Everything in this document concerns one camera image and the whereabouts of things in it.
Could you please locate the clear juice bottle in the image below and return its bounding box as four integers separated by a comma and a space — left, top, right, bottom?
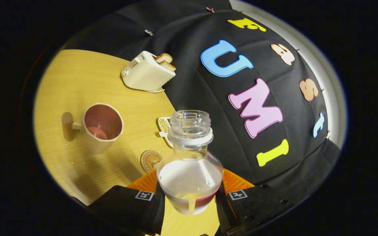
157, 110, 224, 216

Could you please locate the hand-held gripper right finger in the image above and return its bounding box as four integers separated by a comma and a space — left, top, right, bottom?
215, 169, 294, 236

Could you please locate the cream toaster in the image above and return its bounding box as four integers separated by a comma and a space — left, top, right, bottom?
121, 51, 176, 92

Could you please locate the white cup with wooden handle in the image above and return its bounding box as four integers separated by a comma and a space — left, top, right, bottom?
61, 103, 124, 155

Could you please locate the white divided bean dish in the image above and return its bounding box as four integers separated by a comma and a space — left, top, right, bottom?
158, 117, 174, 148

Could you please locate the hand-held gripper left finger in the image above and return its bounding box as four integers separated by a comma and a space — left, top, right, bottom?
87, 169, 166, 236

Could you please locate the black backdrop cloth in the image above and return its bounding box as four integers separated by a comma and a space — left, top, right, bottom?
63, 0, 342, 197

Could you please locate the round cork coaster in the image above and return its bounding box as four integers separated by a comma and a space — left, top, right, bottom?
140, 150, 163, 173

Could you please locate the wooden table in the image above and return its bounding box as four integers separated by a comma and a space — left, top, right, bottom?
33, 49, 221, 236

